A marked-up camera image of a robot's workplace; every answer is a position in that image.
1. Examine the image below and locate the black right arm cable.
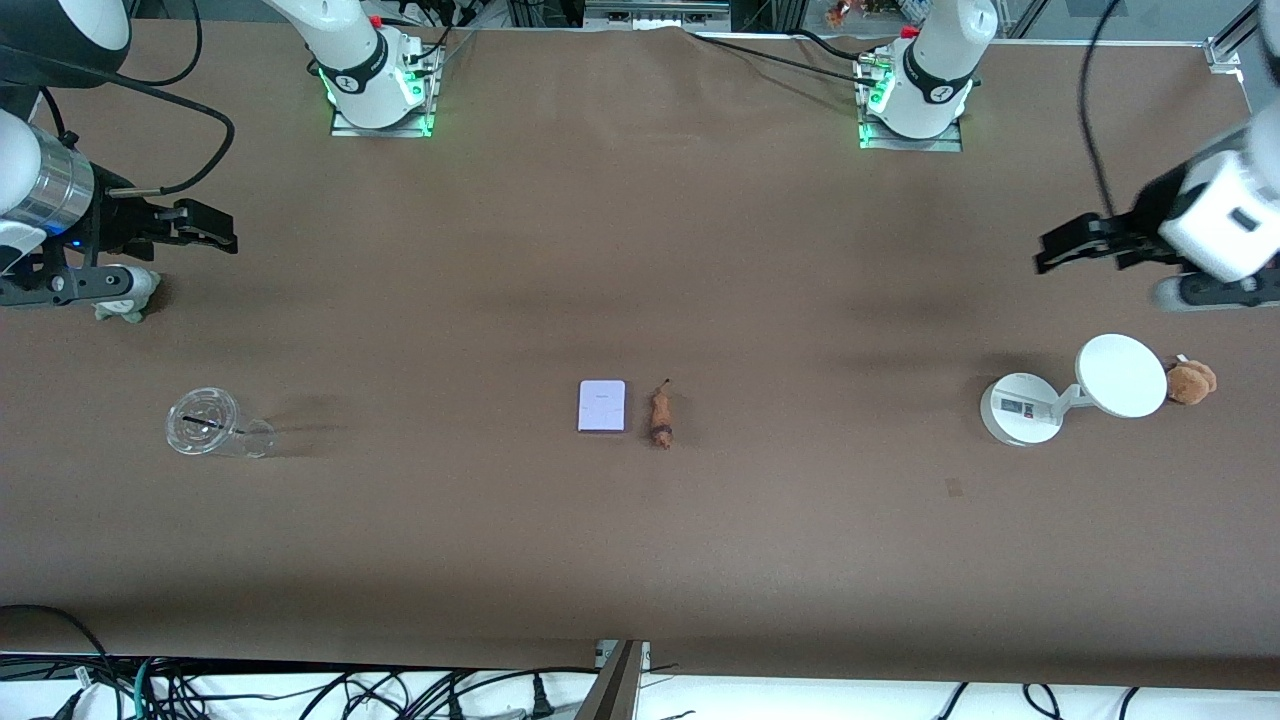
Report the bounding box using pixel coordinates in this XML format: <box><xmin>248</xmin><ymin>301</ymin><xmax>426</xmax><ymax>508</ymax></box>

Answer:
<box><xmin>38</xmin><ymin>0</ymin><xmax>237</xmax><ymax>197</ymax></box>

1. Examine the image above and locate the metal table frame bracket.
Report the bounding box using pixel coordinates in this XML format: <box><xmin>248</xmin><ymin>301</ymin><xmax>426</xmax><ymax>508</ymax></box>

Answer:
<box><xmin>575</xmin><ymin>640</ymin><xmax>652</xmax><ymax>720</ymax></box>

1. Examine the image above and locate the grey background device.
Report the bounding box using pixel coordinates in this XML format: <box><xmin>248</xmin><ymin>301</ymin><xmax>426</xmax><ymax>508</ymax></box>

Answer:
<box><xmin>584</xmin><ymin>0</ymin><xmax>732</xmax><ymax>32</ymax></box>

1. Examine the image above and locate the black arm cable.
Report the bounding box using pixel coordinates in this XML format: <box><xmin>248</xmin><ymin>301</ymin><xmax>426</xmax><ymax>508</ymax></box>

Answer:
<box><xmin>1078</xmin><ymin>0</ymin><xmax>1126</xmax><ymax>219</ymax></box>
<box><xmin>38</xmin><ymin>0</ymin><xmax>237</xmax><ymax>197</ymax></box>

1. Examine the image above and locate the thick black floor cable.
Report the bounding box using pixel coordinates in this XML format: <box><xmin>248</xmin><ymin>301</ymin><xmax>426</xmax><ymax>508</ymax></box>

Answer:
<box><xmin>0</xmin><ymin>604</ymin><xmax>123</xmax><ymax>720</ymax></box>

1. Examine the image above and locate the brown lion statue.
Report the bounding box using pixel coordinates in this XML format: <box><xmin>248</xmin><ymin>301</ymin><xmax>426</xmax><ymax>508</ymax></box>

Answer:
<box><xmin>647</xmin><ymin>378</ymin><xmax>676</xmax><ymax>451</ymax></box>

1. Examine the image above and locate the small white card box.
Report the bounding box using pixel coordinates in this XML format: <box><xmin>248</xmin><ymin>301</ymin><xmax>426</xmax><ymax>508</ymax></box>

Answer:
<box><xmin>577</xmin><ymin>379</ymin><xmax>628</xmax><ymax>434</ymax></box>

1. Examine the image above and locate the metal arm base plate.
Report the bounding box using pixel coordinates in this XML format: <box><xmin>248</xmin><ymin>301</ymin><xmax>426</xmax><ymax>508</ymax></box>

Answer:
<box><xmin>857</xmin><ymin>55</ymin><xmax>964</xmax><ymax>153</ymax></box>
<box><xmin>330</xmin><ymin>45</ymin><xmax>443</xmax><ymax>138</ymax></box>

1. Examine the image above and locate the grey green plush toy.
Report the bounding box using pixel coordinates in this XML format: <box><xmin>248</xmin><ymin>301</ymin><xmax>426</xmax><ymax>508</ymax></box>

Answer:
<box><xmin>92</xmin><ymin>268</ymin><xmax>162</xmax><ymax>324</ymax></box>

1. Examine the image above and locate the long black table cable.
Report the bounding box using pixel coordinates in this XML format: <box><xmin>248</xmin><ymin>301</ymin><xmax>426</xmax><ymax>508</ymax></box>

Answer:
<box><xmin>688</xmin><ymin>33</ymin><xmax>883</xmax><ymax>81</ymax></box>

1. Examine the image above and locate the brown plush toy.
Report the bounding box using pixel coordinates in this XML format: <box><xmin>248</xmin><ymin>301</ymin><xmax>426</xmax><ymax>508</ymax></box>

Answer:
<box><xmin>1165</xmin><ymin>355</ymin><xmax>1219</xmax><ymax>406</ymax></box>

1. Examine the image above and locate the colourful background toy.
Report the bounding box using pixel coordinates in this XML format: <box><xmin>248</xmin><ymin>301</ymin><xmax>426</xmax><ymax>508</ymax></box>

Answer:
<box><xmin>825</xmin><ymin>0</ymin><xmax>903</xmax><ymax>27</ymax></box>

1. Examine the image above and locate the clear plastic cup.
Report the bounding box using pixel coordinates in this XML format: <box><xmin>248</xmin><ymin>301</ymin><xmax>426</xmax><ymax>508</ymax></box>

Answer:
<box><xmin>164</xmin><ymin>387</ymin><xmax>277</xmax><ymax>460</ymax></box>

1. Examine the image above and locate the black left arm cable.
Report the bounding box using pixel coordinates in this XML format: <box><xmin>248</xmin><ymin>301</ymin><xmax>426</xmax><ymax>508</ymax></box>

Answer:
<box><xmin>1078</xmin><ymin>0</ymin><xmax>1126</xmax><ymax>219</ymax></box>

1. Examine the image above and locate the brown paper table cover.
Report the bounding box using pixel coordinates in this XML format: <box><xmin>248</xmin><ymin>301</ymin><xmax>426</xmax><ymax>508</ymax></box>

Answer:
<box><xmin>0</xmin><ymin>20</ymin><xmax>1280</xmax><ymax>691</ymax></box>

